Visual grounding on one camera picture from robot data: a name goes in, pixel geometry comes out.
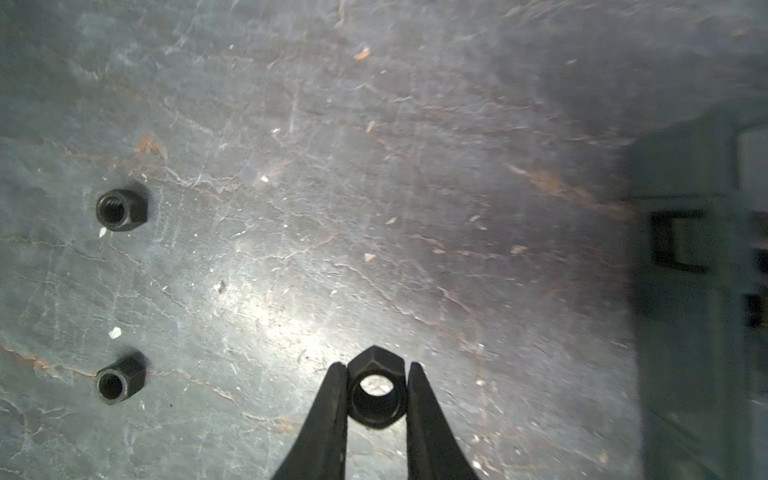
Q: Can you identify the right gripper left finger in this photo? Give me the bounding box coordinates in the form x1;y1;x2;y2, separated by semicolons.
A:
272;362;348;480

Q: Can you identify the black hex nut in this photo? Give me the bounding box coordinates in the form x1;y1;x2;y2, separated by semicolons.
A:
347;346;408;430
95;352;147;405
95;189;148;232

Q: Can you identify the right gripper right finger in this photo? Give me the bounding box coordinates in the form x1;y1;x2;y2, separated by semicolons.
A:
406;362;478;480

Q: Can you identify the clear compartment organizer box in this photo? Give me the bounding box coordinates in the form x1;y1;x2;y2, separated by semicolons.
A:
627;98;767;479

